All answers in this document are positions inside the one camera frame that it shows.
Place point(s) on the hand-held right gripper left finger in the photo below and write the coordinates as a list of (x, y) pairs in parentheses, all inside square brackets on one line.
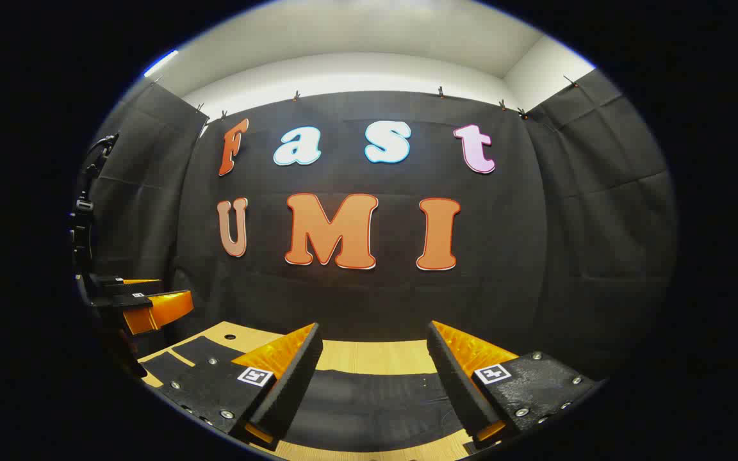
[(292, 384)]

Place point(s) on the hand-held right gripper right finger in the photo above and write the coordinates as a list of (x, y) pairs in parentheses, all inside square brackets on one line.
[(455, 384)]

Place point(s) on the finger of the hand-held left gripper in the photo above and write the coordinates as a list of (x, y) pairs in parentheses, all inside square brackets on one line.
[(119, 301), (113, 282)]

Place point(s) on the dark blue jeans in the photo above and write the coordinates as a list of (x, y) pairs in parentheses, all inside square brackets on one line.
[(369, 403)]

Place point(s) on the black backdrop cloth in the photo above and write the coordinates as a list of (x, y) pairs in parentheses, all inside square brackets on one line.
[(375, 294)]

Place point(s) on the row of black cloth clips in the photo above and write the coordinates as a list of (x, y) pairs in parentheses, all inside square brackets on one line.
[(441, 92)]

